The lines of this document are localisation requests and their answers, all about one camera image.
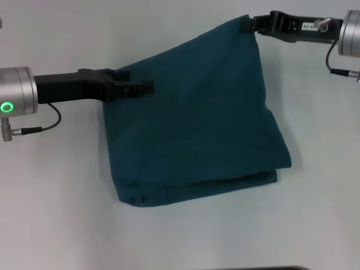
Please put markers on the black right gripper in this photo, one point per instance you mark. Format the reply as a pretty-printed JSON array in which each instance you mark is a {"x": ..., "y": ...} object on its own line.
[{"x": 306, "y": 28}]

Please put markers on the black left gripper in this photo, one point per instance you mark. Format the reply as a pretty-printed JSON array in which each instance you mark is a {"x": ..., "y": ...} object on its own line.
[{"x": 70, "y": 87}]

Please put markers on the teal t-shirt with FREE print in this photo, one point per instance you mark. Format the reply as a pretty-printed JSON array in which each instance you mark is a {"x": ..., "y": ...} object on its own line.
[{"x": 197, "y": 126}]

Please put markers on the silver elbow connector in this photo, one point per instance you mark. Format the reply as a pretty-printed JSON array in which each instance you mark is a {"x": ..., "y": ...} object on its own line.
[
  {"x": 322, "y": 24},
  {"x": 6, "y": 129}
]

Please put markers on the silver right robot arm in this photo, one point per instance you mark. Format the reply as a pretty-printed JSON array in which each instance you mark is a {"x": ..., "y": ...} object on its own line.
[{"x": 350, "y": 32}]

